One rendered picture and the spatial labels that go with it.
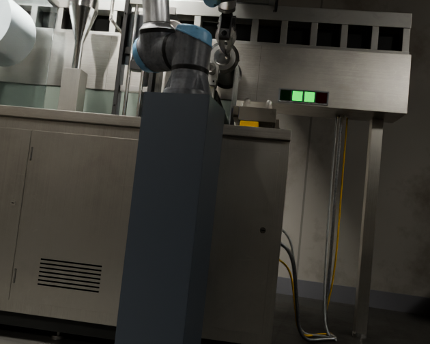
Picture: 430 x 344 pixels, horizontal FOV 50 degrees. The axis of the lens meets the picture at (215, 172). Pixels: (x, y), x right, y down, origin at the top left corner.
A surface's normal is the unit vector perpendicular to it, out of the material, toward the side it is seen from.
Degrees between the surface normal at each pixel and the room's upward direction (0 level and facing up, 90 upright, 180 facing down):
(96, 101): 90
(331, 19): 90
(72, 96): 90
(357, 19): 90
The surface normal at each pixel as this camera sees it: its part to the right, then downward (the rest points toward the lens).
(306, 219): -0.24, -0.10
